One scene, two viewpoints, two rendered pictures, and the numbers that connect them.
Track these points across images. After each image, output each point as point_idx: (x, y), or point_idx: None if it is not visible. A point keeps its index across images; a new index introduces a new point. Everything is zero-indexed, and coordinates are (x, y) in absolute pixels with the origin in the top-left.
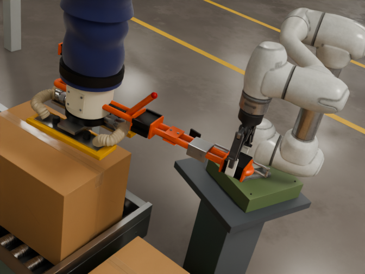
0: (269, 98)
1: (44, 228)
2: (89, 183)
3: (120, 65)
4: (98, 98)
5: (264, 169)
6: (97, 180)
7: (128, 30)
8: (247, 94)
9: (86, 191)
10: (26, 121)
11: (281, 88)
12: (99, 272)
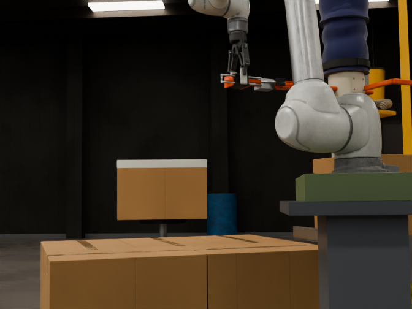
0: (227, 19)
1: None
2: (328, 161)
3: (328, 54)
4: (328, 83)
5: (341, 168)
6: (333, 162)
7: (335, 28)
8: None
9: (326, 168)
10: None
11: None
12: (303, 243)
